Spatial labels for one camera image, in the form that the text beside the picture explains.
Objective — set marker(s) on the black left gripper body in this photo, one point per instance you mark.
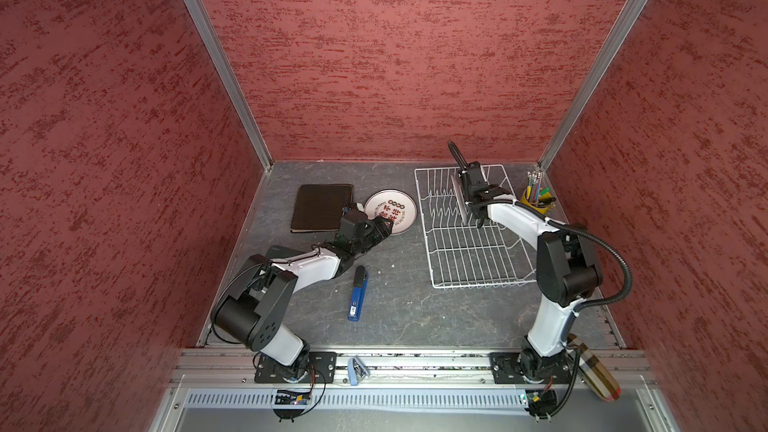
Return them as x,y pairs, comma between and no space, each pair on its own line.
373,234

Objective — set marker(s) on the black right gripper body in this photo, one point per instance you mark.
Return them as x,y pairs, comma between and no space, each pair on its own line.
467,202

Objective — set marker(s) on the white round plate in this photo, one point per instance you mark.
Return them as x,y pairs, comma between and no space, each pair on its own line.
394,205
463,198

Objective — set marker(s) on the dark square plate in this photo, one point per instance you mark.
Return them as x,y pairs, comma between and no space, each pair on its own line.
319,207

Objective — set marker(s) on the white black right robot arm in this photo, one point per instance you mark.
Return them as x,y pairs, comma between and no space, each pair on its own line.
566,265

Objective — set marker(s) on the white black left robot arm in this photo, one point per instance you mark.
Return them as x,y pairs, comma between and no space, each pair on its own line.
253,305

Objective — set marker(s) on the blue black stapler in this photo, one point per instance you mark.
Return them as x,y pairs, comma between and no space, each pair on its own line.
358,294

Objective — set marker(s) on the pens in cup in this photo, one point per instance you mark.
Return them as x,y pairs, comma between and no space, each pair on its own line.
535,180

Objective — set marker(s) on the yellow pen cup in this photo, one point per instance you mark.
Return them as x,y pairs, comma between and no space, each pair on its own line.
540,200

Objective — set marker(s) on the blue white clip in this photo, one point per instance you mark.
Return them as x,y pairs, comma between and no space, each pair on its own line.
357,371

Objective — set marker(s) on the plaid patterned roll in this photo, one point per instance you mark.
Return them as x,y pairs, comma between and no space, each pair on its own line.
595,374

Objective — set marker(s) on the white wire dish rack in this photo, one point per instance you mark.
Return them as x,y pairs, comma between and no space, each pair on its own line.
464,255

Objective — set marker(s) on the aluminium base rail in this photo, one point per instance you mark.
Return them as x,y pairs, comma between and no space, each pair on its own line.
401,379

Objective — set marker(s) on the aluminium right corner post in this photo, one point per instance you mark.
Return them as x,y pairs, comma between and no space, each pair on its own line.
620,30

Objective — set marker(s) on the aluminium corner post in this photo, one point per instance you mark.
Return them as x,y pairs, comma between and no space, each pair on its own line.
620,30
222,65

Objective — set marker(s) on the aluminium left corner post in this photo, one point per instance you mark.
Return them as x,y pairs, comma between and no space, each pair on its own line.
222,65

